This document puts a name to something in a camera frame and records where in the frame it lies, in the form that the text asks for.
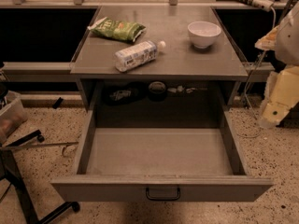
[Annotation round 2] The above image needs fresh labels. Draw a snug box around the white ceramic bowl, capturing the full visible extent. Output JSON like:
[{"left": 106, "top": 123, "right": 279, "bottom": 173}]
[{"left": 188, "top": 21, "right": 221, "bottom": 49}]

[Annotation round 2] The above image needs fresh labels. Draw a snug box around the clear plastic water bottle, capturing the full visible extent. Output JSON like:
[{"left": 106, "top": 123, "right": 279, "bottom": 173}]
[{"left": 115, "top": 41, "right": 166, "bottom": 73}]

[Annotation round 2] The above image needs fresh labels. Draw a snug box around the white power cable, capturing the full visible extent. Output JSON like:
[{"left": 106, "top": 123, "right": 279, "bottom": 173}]
[{"left": 236, "top": 7, "right": 278, "bottom": 139}]

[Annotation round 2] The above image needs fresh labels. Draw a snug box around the black drawer handle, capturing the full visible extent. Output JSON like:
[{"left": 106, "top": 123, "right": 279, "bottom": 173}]
[{"left": 145, "top": 188, "right": 181, "bottom": 202}]

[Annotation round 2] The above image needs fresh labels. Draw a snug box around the black rolling stand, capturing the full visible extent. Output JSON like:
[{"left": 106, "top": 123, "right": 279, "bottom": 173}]
[{"left": 0, "top": 128, "right": 81, "bottom": 224}]

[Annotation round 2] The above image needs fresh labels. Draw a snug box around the clear plastic storage bin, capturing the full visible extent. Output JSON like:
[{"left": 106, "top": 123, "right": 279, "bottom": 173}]
[{"left": 0, "top": 91, "right": 27, "bottom": 144}]

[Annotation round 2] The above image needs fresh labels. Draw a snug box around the grey top drawer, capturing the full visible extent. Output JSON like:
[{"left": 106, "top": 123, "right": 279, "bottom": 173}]
[{"left": 50, "top": 81, "right": 275, "bottom": 203}]

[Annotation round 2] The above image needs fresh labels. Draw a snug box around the green chip bag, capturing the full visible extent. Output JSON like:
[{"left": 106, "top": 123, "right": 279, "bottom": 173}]
[{"left": 88, "top": 17, "right": 146, "bottom": 42}]

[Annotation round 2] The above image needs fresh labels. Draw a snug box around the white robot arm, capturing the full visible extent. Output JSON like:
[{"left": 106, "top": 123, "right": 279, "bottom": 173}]
[{"left": 255, "top": 2, "right": 299, "bottom": 129}]

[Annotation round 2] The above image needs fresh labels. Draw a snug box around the grey metal cabinet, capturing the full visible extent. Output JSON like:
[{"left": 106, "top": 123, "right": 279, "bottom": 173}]
[{"left": 71, "top": 4, "right": 247, "bottom": 106}]

